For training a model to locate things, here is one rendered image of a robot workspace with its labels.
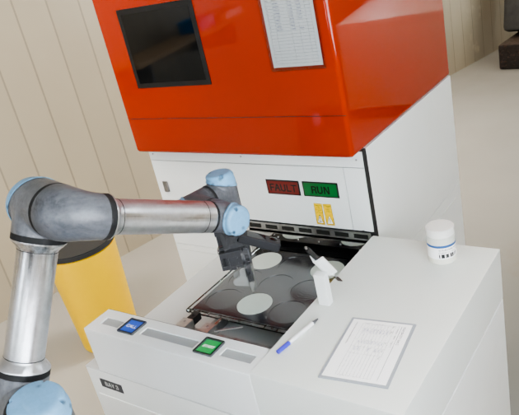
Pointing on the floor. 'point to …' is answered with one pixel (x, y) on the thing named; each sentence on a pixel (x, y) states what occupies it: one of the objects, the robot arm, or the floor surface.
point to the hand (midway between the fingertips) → (254, 286)
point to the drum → (91, 282)
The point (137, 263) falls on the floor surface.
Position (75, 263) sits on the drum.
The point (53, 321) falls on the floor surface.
